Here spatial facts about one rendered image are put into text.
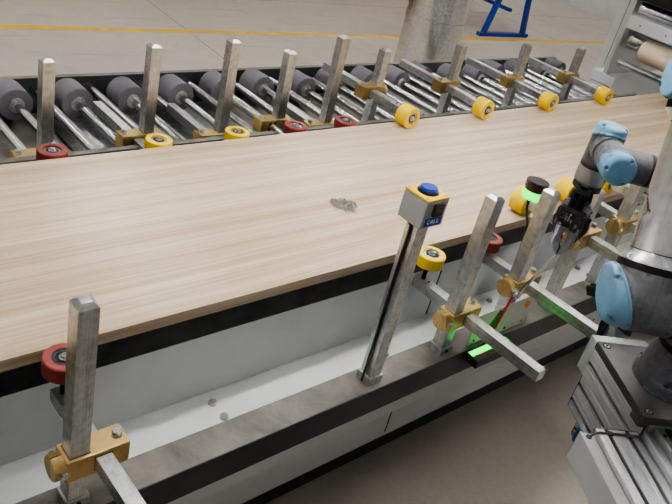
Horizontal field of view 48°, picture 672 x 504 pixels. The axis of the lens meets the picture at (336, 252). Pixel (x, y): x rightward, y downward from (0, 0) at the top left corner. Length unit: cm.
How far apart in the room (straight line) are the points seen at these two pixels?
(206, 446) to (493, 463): 146
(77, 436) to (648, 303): 102
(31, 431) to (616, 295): 115
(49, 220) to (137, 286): 31
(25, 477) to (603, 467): 110
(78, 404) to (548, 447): 207
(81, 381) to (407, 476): 159
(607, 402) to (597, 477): 25
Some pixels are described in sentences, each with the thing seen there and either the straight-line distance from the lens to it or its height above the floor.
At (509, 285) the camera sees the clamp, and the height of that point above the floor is 86.
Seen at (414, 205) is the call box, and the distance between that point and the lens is 156.
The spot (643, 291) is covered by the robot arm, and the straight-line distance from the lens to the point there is 145.
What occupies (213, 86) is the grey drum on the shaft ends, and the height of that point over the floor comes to 83.
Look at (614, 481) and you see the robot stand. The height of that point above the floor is 95.
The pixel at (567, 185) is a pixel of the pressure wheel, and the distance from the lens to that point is 259.
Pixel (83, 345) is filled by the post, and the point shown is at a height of 107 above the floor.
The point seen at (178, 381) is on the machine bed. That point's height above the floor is 69.
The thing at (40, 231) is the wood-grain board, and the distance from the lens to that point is 181.
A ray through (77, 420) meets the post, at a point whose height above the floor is 92.
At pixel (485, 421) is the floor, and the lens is 299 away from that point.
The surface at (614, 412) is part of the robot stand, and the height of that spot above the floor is 93.
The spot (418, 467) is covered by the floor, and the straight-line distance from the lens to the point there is 270.
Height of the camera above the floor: 186
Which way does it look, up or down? 30 degrees down
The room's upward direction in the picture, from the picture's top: 15 degrees clockwise
